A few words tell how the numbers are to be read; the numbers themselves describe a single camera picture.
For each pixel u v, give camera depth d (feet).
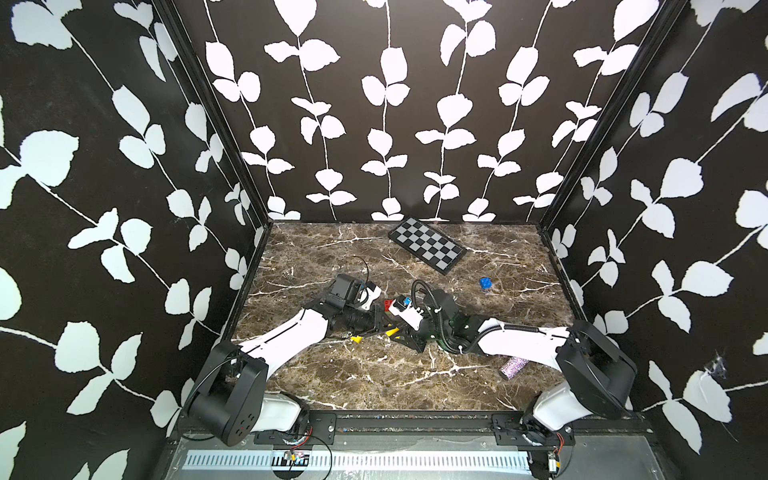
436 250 3.56
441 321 2.15
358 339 2.93
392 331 2.61
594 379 1.43
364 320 2.44
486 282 3.32
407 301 2.37
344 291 2.25
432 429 2.46
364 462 2.30
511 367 2.68
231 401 1.37
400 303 2.39
